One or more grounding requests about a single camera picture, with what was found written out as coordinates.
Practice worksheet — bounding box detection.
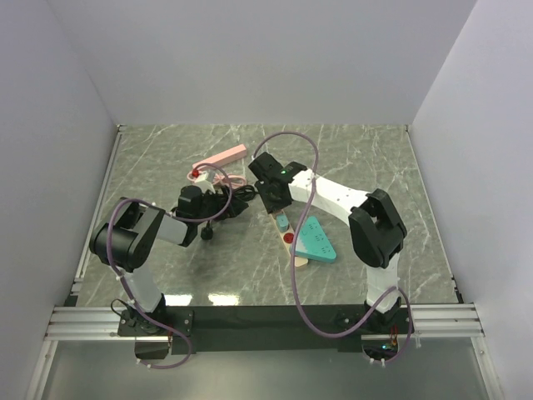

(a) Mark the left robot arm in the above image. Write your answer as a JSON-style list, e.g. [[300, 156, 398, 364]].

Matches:
[[89, 185, 233, 335]]

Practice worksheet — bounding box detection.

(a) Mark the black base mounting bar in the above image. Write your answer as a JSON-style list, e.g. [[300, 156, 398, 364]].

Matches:
[[117, 304, 414, 355]]

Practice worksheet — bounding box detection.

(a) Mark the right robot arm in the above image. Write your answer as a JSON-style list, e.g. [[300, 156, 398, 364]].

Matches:
[[249, 152, 407, 333]]

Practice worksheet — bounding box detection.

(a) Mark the beige red power strip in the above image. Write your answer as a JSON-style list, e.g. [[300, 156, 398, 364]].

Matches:
[[270, 210, 294, 255]]

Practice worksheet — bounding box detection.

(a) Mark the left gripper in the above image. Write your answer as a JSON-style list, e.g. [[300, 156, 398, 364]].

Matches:
[[193, 184, 248, 224]]

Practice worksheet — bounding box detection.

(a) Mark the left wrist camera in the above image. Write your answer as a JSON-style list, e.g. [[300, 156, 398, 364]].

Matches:
[[193, 168, 217, 193]]

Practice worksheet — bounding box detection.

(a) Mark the teal triangular power strip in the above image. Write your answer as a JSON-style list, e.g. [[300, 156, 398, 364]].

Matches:
[[295, 216, 337, 263]]

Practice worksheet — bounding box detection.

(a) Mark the aluminium table edge rail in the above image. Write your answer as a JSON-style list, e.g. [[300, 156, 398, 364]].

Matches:
[[45, 127, 124, 324]]

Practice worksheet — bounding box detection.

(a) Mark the black power plug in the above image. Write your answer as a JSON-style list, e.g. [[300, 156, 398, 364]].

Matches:
[[201, 222, 214, 241]]

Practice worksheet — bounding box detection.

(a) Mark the pink power strip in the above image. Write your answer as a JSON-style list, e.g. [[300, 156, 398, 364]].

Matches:
[[192, 144, 247, 170]]

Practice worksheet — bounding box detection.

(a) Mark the teal plug adapter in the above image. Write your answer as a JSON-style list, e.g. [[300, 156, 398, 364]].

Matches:
[[276, 213, 289, 233]]

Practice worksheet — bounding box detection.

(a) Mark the pink power cord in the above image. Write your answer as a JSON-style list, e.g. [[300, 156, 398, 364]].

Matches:
[[187, 169, 247, 191]]

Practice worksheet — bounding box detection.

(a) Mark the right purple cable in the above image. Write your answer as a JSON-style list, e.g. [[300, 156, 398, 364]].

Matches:
[[252, 132, 414, 366]]

